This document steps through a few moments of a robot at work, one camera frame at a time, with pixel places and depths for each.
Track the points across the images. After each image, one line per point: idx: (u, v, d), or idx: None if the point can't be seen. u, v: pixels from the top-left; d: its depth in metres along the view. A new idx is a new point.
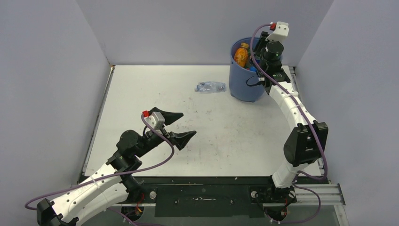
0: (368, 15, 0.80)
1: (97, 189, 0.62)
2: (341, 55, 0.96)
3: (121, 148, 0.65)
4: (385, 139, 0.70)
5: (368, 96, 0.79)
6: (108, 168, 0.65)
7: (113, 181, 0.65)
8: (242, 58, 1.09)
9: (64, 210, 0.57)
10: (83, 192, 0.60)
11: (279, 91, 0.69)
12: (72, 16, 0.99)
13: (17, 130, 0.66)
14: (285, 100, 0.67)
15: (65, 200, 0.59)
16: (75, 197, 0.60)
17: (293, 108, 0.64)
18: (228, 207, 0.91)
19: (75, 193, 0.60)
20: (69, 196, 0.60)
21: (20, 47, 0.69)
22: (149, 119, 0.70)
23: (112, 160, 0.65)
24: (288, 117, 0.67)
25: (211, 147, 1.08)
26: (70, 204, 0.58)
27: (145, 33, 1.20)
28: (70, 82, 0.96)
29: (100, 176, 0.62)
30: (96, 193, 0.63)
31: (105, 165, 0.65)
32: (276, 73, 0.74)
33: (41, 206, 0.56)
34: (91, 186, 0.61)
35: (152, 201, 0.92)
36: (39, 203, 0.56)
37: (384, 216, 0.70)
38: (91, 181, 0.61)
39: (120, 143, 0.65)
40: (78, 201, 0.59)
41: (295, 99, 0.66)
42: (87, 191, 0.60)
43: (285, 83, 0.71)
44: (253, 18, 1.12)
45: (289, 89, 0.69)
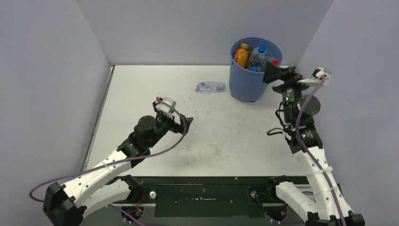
0: (369, 14, 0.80)
1: (108, 174, 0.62)
2: (340, 55, 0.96)
3: (137, 131, 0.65)
4: (387, 138, 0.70)
5: (368, 96, 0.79)
6: (118, 155, 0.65)
7: (124, 167, 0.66)
8: (242, 58, 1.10)
9: (76, 193, 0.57)
10: (95, 176, 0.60)
11: (309, 161, 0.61)
12: (72, 16, 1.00)
13: (17, 131, 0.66)
14: (317, 176, 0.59)
15: (77, 184, 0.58)
16: (87, 181, 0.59)
17: (326, 191, 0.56)
18: (228, 207, 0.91)
19: (87, 176, 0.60)
20: (81, 179, 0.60)
21: (20, 46, 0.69)
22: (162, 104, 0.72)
23: (123, 147, 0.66)
24: (316, 197, 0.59)
25: (211, 147, 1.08)
26: (82, 188, 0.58)
27: (146, 33, 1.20)
28: (70, 82, 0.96)
29: (112, 161, 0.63)
30: (107, 179, 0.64)
31: (115, 150, 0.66)
32: (305, 132, 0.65)
33: (53, 189, 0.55)
34: (103, 170, 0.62)
35: (152, 201, 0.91)
36: (49, 186, 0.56)
37: (386, 216, 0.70)
38: (103, 165, 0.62)
39: (138, 126, 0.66)
40: (91, 185, 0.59)
41: (329, 178, 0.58)
42: (99, 175, 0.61)
43: (316, 148, 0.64)
44: (253, 18, 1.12)
45: (321, 160, 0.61)
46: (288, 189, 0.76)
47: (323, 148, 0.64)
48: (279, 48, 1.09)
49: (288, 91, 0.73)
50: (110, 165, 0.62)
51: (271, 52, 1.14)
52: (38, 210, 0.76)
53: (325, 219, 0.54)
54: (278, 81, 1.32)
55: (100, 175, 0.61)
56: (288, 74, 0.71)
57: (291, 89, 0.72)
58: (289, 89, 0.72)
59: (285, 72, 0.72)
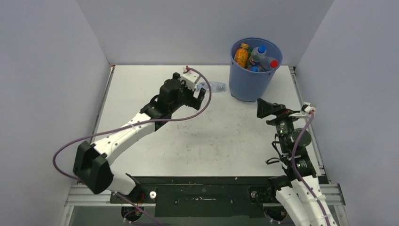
0: (368, 14, 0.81)
1: (135, 133, 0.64)
2: (340, 55, 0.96)
3: (164, 91, 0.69)
4: (387, 138, 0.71)
5: (368, 96, 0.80)
6: (142, 116, 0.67)
7: (148, 128, 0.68)
8: (242, 58, 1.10)
9: (107, 150, 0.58)
10: (123, 134, 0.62)
11: (304, 189, 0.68)
12: (72, 17, 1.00)
13: (17, 131, 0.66)
14: (312, 204, 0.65)
15: (107, 142, 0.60)
16: (116, 139, 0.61)
17: (321, 218, 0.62)
18: (228, 207, 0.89)
19: (115, 136, 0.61)
20: (109, 138, 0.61)
21: (20, 46, 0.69)
22: (187, 76, 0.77)
23: (145, 109, 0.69)
24: (313, 223, 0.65)
25: (211, 147, 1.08)
26: (112, 145, 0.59)
27: (146, 33, 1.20)
28: (70, 82, 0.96)
29: (138, 122, 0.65)
30: (133, 140, 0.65)
31: (138, 114, 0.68)
32: (300, 161, 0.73)
33: (84, 146, 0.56)
34: (130, 130, 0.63)
35: (152, 201, 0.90)
36: (79, 144, 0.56)
37: (386, 216, 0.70)
38: (129, 125, 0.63)
39: (164, 86, 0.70)
40: (120, 143, 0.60)
41: (322, 205, 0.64)
42: (127, 134, 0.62)
43: (310, 177, 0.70)
44: (254, 18, 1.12)
45: (315, 189, 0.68)
46: (290, 199, 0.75)
47: (316, 176, 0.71)
48: (279, 49, 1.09)
49: (281, 124, 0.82)
50: (136, 125, 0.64)
51: (271, 52, 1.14)
52: (38, 210, 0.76)
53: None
54: (278, 81, 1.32)
55: (129, 134, 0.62)
56: (280, 110, 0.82)
57: (283, 122, 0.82)
58: (283, 123, 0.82)
59: (277, 107, 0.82)
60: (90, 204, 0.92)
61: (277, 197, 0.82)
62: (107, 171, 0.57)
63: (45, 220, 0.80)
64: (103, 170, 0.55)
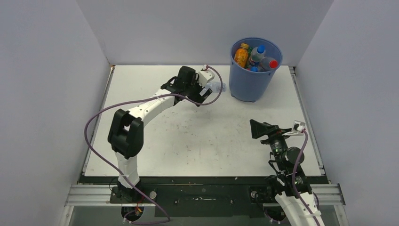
0: (369, 14, 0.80)
1: (161, 104, 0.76)
2: (340, 55, 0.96)
3: (183, 71, 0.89)
4: (387, 138, 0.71)
5: (368, 96, 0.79)
6: (164, 91, 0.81)
7: (169, 100, 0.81)
8: (242, 58, 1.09)
9: (141, 115, 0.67)
10: (151, 104, 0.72)
11: (301, 205, 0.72)
12: (72, 16, 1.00)
13: (16, 131, 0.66)
14: (308, 219, 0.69)
15: (139, 109, 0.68)
16: (146, 108, 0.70)
17: None
18: (228, 207, 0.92)
19: (145, 105, 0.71)
20: (140, 107, 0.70)
21: (20, 45, 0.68)
22: (204, 72, 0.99)
23: (165, 85, 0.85)
24: None
25: (211, 147, 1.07)
26: (144, 112, 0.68)
27: (146, 33, 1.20)
28: (70, 81, 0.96)
29: (162, 95, 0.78)
30: (158, 109, 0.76)
31: (160, 89, 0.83)
32: (297, 178, 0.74)
33: (122, 112, 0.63)
34: (156, 101, 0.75)
35: (152, 201, 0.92)
36: (117, 111, 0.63)
37: (386, 216, 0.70)
38: (155, 97, 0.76)
39: (184, 68, 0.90)
40: (150, 110, 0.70)
41: (318, 221, 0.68)
42: (155, 104, 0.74)
43: (307, 193, 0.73)
44: (254, 18, 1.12)
45: (311, 205, 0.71)
46: (289, 206, 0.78)
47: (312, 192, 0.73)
48: (279, 48, 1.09)
49: (275, 143, 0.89)
50: (161, 97, 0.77)
51: (271, 52, 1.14)
52: (38, 210, 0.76)
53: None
54: (278, 81, 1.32)
55: (157, 103, 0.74)
56: (273, 130, 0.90)
57: (277, 141, 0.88)
58: (276, 142, 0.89)
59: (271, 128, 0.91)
60: (90, 204, 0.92)
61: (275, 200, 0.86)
62: (141, 133, 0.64)
63: (45, 220, 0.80)
64: (140, 131, 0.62)
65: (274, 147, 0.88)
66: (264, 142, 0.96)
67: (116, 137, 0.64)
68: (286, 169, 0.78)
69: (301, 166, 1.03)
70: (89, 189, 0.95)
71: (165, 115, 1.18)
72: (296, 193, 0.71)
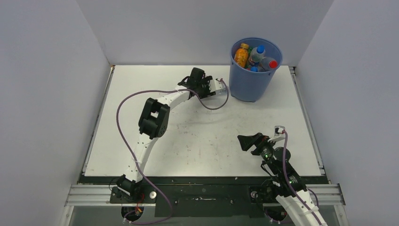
0: (369, 14, 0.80)
1: (180, 96, 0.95)
2: (340, 55, 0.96)
3: (195, 71, 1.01)
4: (387, 139, 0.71)
5: (369, 95, 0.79)
6: (181, 87, 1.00)
7: (186, 95, 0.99)
8: (242, 58, 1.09)
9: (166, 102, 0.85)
10: (173, 95, 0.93)
11: (299, 203, 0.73)
12: (72, 16, 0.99)
13: (14, 131, 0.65)
14: (307, 216, 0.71)
15: (164, 99, 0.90)
16: (171, 98, 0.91)
17: None
18: (228, 207, 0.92)
19: (169, 96, 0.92)
20: (165, 97, 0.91)
21: (19, 46, 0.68)
22: (217, 82, 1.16)
23: (182, 83, 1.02)
24: None
25: (211, 148, 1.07)
26: (168, 100, 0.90)
27: (146, 33, 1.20)
28: (70, 82, 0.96)
29: (180, 89, 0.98)
30: (178, 101, 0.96)
31: (178, 85, 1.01)
32: (291, 177, 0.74)
33: (151, 100, 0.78)
34: (177, 93, 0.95)
35: (152, 201, 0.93)
36: (147, 99, 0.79)
37: (386, 216, 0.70)
38: (176, 91, 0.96)
39: (196, 69, 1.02)
40: (172, 100, 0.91)
41: (317, 216, 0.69)
42: (177, 95, 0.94)
43: (302, 190, 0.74)
44: (254, 18, 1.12)
45: (308, 201, 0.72)
46: (290, 206, 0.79)
47: (308, 189, 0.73)
48: (279, 49, 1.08)
49: (264, 150, 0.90)
50: (180, 91, 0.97)
51: (271, 52, 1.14)
52: (38, 209, 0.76)
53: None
54: (278, 81, 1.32)
55: (178, 94, 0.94)
56: (259, 138, 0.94)
57: (266, 148, 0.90)
58: (265, 149, 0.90)
59: (256, 136, 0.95)
60: (90, 204, 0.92)
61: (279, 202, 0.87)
62: (167, 118, 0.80)
63: (45, 220, 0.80)
64: (167, 115, 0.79)
65: (264, 154, 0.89)
66: (255, 152, 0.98)
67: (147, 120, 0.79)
68: (278, 170, 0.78)
69: (301, 166, 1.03)
70: (89, 189, 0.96)
71: None
72: (292, 192, 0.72)
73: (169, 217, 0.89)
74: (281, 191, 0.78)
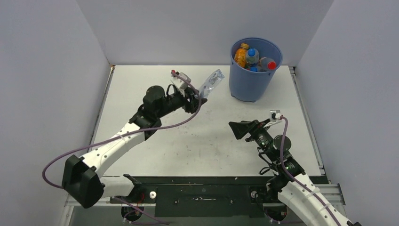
0: (368, 14, 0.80)
1: (125, 144, 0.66)
2: (340, 54, 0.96)
3: (148, 98, 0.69)
4: (385, 138, 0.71)
5: (368, 95, 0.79)
6: (132, 126, 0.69)
7: (137, 138, 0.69)
8: (242, 58, 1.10)
9: (97, 163, 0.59)
10: (111, 147, 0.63)
11: (299, 187, 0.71)
12: (71, 16, 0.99)
13: (15, 131, 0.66)
14: (310, 199, 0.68)
15: (96, 155, 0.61)
16: (106, 151, 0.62)
17: (322, 209, 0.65)
18: (228, 207, 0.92)
19: (104, 148, 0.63)
20: (99, 150, 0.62)
21: (19, 46, 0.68)
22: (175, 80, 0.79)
23: (135, 119, 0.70)
24: (317, 216, 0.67)
25: (211, 148, 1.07)
26: (101, 158, 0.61)
27: (145, 32, 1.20)
28: (70, 82, 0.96)
29: (127, 132, 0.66)
30: (123, 150, 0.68)
31: (128, 124, 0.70)
32: (288, 164, 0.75)
33: (73, 161, 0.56)
34: (119, 141, 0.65)
35: (153, 201, 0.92)
36: (67, 159, 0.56)
37: (385, 217, 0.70)
38: (118, 137, 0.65)
39: (147, 97, 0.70)
40: (110, 154, 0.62)
41: (320, 197, 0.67)
42: (116, 146, 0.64)
43: (301, 174, 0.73)
44: (254, 18, 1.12)
45: (308, 184, 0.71)
46: (292, 198, 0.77)
47: (306, 173, 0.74)
48: (279, 49, 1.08)
49: (260, 137, 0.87)
50: (125, 135, 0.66)
51: (270, 52, 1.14)
52: (38, 210, 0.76)
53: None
54: (278, 81, 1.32)
55: (118, 146, 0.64)
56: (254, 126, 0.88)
57: (261, 135, 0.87)
58: (261, 135, 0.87)
59: (252, 123, 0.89)
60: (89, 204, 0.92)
61: (285, 202, 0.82)
62: (95, 186, 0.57)
63: (45, 220, 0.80)
64: (94, 183, 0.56)
65: (260, 141, 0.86)
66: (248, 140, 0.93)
67: (69, 185, 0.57)
68: (277, 158, 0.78)
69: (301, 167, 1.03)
70: None
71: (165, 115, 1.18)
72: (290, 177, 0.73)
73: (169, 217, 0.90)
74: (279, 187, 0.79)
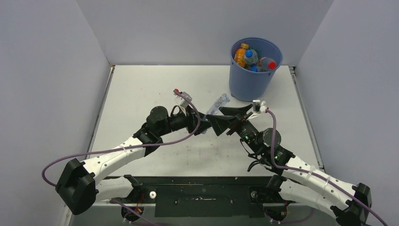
0: (369, 14, 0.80)
1: (125, 156, 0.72)
2: (340, 54, 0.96)
3: (152, 117, 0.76)
4: (385, 138, 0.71)
5: (368, 96, 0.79)
6: (135, 141, 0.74)
7: (138, 152, 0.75)
8: (242, 58, 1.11)
9: (96, 170, 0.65)
10: (113, 157, 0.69)
11: (296, 172, 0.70)
12: (71, 16, 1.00)
13: (16, 131, 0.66)
14: (312, 180, 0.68)
15: (96, 162, 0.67)
16: (106, 160, 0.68)
17: (326, 186, 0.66)
18: (228, 207, 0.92)
19: (105, 157, 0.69)
20: (99, 158, 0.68)
21: (20, 46, 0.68)
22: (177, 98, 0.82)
23: (138, 134, 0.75)
24: (324, 194, 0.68)
25: (211, 148, 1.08)
26: (101, 165, 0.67)
27: (145, 32, 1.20)
28: (70, 82, 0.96)
29: (129, 146, 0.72)
30: (122, 162, 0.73)
31: (131, 138, 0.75)
32: (277, 152, 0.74)
33: (75, 164, 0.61)
34: (121, 153, 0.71)
35: (152, 201, 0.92)
36: (69, 161, 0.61)
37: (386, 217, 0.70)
38: (121, 149, 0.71)
39: (151, 116, 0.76)
40: (109, 164, 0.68)
41: (318, 173, 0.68)
42: (117, 157, 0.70)
43: (292, 158, 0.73)
44: (254, 18, 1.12)
45: (302, 165, 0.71)
46: (294, 191, 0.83)
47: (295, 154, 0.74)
48: (279, 49, 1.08)
49: (243, 130, 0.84)
50: (127, 148, 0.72)
51: (270, 52, 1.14)
52: (38, 209, 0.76)
53: (346, 207, 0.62)
54: (278, 81, 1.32)
55: (119, 157, 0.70)
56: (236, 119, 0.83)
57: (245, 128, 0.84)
58: (244, 129, 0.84)
59: (233, 119, 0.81)
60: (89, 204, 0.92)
61: (289, 199, 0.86)
62: (91, 193, 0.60)
63: (45, 220, 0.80)
64: (90, 189, 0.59)
65: (243, 133, 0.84)
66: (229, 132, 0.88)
67: (64, 189, 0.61)
68: (266, 151, 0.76)
69: None
70: None
71: None
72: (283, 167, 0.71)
73: (169, 217, 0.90)
74: (278, 187, 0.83)
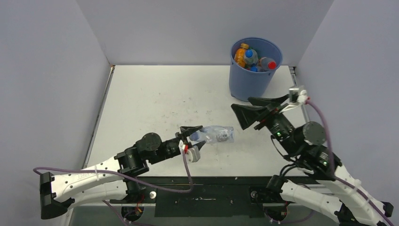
0: (369, 14, 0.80)
1: (95, 181, 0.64)
2: (340, 54, 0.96)
3: (140, 144, 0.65)
4: (385, 139, 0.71)
5: (369, 95, 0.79)
6: (113, 164, 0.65)
7: (113, 177, 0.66)
8: (242, 58, 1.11)
9: (59, 191, 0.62)
10: (81, 179, 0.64)
11: (340, 184, 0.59)
12: (71, 16, 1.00)
13: (16, 130, 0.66)
14: (353, 196, 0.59)
15: (64, 181, 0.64)
16: (74, 181, 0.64)
17: (365, 205, 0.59)
18: (228, 207, 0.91)
19: (75, 177, 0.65)
20: (70, 176, 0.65)
21: (20, 46, 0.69)
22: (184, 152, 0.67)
23: (121, 156, 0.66)
24: (354, 207, 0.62)
25: (211, 148, 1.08)
26: (66, 187, 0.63)
27: (145, 32, 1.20)
28: (70, 82, 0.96)
29: (101, 170, 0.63)
30: (94, 184, 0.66)
31: (112, 160, 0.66)
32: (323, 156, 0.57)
33: (45, 179, 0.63)
34: (91, 176, 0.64)
35: (152, 201, 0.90)
36: (43, 175, 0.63)
37: None
38: (91, 171, 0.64)
39: (140, 141, 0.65)
40: (75, 186, 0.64)
41: (362, 191, 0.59)
42: (86, 179, 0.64)
43: (338, 167, 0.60)
44: (254, 18, 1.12)
45: (348, 178, 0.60)
46: (300, 195, 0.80)
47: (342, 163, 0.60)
48: (279, 49, 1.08)
49: (275, 125, 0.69)
50: (99, 172, 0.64)
51: (271, 52, 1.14)
52: (38, 209, 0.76)
53: None
54: (278, 81, 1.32)
55: (87, 180, 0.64)
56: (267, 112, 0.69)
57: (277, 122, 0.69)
58: (276, 123, 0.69)
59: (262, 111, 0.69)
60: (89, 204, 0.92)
61: (289, 200, 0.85)
62: (55, 209, 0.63)
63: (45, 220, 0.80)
64: (47, 208, 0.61)
65: (274, 129, 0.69)
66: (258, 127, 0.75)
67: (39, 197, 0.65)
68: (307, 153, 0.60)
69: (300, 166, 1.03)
70: None
71: (165, 115, 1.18)
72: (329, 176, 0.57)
73: (169, 216, 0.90)
74: (278, 188, 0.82)
